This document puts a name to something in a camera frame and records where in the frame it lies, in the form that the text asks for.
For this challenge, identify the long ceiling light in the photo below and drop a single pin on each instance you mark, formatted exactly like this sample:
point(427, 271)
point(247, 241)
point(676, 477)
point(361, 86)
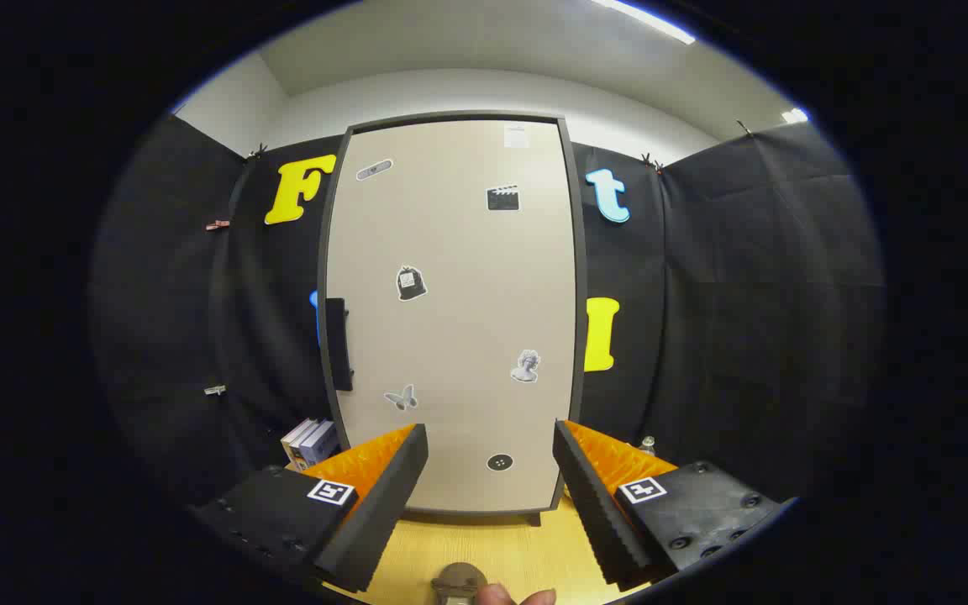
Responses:
point(648, 21)

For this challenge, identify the grey shoe cabinet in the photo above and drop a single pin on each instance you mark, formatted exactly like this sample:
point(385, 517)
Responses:
point(581, 336)

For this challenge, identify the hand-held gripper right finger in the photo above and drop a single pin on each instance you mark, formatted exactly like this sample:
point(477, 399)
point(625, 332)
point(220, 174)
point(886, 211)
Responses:
point(597, 504)

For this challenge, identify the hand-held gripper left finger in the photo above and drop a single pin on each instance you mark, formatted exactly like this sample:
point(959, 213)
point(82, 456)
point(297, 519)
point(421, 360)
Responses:
point(383, 504)

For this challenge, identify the black backdrop cloth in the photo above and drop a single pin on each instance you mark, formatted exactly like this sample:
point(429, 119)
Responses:
point(744, 294)

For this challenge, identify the small ceiling light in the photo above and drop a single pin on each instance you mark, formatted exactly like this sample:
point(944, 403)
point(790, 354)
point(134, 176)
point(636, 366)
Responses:
point(795, 116)

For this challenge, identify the blue book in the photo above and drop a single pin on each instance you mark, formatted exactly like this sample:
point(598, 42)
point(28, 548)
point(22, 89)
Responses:
point(320, 444)

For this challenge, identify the green label drink bottle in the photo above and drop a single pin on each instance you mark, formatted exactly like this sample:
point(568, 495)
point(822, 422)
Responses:
point(648, 446)

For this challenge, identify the white book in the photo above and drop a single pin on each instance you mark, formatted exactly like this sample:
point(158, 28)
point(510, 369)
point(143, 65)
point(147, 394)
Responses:
point(295, 439)

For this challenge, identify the brown fuzzy shoe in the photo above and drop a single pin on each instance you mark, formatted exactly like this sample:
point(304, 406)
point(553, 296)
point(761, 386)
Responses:
point(459, 578)

